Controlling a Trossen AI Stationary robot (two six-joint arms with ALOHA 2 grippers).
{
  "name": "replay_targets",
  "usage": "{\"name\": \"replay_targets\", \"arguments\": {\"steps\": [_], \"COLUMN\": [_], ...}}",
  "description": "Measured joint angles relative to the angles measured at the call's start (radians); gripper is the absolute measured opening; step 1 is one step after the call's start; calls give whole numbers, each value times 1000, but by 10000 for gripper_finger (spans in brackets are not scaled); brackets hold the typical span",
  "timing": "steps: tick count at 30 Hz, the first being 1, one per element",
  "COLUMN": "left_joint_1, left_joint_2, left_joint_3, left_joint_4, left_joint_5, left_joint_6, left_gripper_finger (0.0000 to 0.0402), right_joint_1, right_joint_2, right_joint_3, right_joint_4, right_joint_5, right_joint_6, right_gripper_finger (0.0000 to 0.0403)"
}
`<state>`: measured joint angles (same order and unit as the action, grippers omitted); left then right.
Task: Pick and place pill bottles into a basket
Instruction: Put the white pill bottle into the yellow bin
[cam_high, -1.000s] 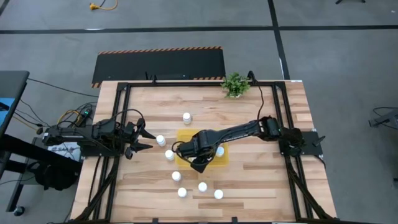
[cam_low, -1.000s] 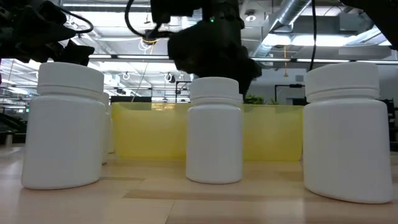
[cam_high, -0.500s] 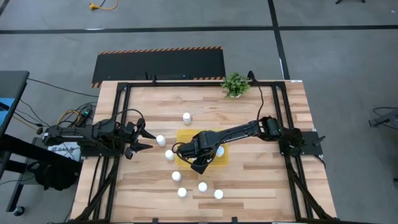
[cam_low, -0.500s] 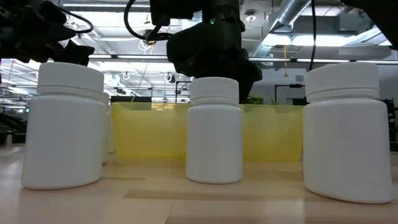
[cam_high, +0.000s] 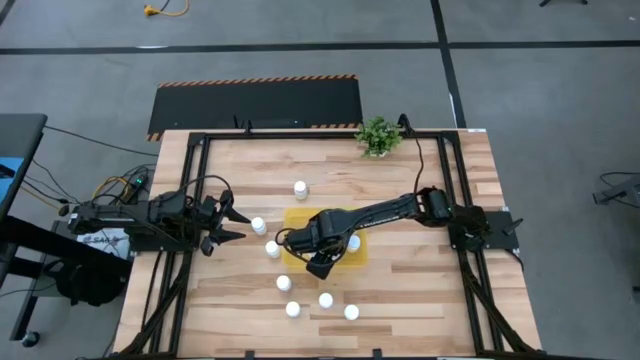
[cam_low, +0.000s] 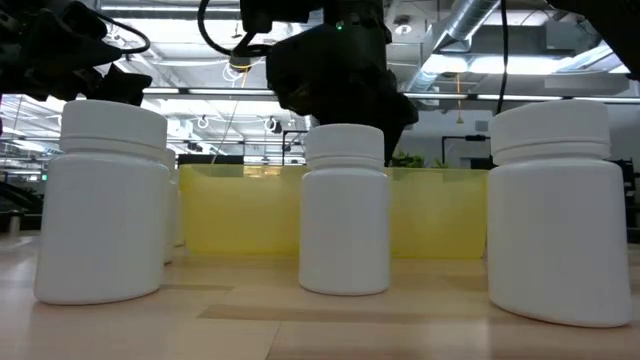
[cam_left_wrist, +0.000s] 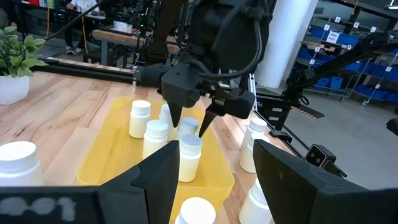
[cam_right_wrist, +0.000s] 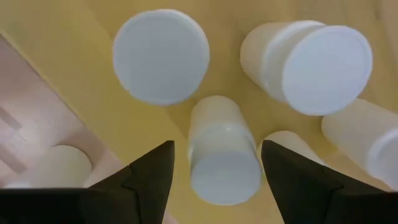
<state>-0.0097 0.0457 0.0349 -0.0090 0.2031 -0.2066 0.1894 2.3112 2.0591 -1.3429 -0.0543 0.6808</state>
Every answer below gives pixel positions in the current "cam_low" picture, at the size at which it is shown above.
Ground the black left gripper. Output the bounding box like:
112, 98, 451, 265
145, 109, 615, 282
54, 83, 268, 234
0, 0, 154, 107

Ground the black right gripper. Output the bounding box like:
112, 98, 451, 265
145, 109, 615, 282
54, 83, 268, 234
269, 22, 419, 166

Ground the white plastic pill bottle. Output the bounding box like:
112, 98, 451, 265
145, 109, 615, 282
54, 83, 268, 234
298, 122, 391, 296
173, 172, 186, 247
33, 98, 171, 306
160, 147, 177, 265
485, 98, 634, 329

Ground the yellow translucent plastic basket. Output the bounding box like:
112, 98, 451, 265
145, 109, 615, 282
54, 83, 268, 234
178, 163, 490, 261

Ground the small green potted plant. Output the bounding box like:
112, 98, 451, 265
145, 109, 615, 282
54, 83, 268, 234
389, 149, 451, 170

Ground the black flat box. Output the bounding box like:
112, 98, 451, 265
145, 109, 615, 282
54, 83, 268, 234
177, 153, 245, 167

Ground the black background equipment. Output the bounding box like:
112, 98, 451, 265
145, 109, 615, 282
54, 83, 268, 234
0, 179, 44, 234

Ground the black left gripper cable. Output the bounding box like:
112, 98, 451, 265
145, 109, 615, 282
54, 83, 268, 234
92, 9, 152, 56

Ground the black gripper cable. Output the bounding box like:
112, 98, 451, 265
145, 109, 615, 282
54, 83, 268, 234
92, 9, 152, 56
196, 0, 274, 57

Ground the black background rig frame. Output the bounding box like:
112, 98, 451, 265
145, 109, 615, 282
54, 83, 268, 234
441, 133, 491, 167
281, 128, 308, 166

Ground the yellow hanging cord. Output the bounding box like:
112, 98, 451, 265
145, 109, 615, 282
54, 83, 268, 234
453, 73, 464, 125

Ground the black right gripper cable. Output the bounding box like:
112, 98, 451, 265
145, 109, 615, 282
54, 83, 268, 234
196, 0, 274, 57

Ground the silver ribbed ventilation duct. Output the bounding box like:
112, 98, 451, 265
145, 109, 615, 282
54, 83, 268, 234
404, 0, 501, 94

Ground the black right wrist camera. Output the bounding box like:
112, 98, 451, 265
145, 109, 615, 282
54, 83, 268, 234
239, 0, 321, 34

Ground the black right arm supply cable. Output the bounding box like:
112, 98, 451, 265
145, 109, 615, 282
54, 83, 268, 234
495, 0, 508, 115

